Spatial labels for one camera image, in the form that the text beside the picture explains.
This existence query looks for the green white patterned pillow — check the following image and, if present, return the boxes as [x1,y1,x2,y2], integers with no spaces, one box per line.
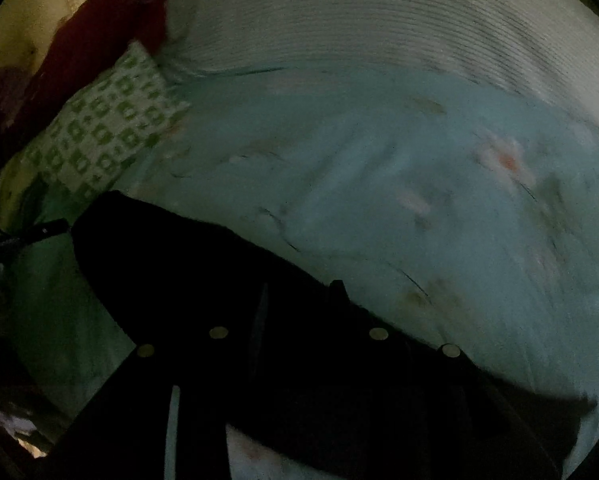
[22,42,191,202]

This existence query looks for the dark red cloth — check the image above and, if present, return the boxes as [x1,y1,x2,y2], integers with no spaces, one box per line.
[0,0,171,161]

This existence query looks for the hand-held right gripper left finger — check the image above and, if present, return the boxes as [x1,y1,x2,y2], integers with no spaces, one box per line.
[50,284,271,480]

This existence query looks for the white ribbed blanket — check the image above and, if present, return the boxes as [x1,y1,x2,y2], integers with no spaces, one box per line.
[160,0,599,133]

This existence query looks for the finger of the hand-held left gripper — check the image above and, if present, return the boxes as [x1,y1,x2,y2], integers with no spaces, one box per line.
[0,219,71,248]

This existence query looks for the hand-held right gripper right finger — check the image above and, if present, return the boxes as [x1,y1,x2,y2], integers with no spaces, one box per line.
[329,280,565,480]

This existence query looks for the light blue floral bedsheet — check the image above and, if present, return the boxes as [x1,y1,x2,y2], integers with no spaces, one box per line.
[0,65,599,480]

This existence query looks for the black pants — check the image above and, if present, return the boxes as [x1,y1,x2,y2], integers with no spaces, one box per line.
[72,190,599,480]

